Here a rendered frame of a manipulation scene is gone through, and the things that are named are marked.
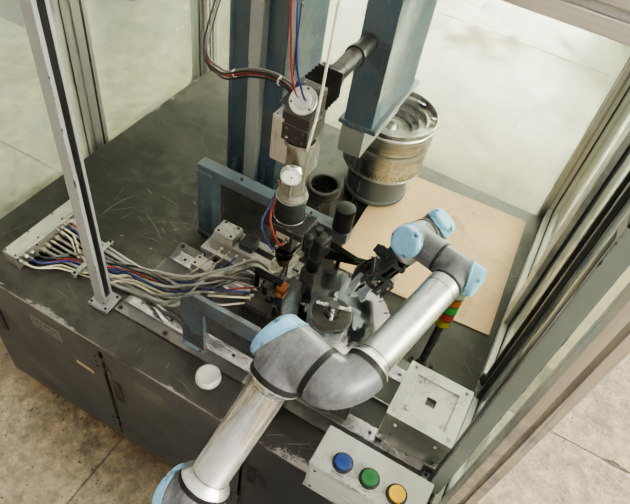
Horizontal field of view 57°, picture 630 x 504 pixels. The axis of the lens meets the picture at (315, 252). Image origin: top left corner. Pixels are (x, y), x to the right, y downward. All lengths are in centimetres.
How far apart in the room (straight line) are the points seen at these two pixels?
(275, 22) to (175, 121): 84
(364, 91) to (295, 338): 67
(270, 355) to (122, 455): 137
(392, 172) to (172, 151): 86
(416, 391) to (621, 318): 86
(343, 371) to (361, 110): 71
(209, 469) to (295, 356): 31
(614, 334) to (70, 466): 203
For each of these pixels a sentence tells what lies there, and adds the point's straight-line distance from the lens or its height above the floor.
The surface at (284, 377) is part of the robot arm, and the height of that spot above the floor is 123.
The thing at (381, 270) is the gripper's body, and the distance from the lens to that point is 148.
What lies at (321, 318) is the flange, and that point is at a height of 96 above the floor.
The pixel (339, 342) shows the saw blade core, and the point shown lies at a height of 95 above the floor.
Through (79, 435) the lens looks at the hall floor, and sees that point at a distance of 250.
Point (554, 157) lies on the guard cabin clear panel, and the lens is 233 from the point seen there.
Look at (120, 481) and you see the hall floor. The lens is 240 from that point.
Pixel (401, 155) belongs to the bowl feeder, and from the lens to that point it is 199.
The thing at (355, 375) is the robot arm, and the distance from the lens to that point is 112.
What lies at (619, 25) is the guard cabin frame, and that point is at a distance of 61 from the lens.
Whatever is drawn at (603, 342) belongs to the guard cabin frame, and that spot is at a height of 165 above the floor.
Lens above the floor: 223
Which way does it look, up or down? 48 degrees down
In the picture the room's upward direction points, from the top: 11 degrees clockwise
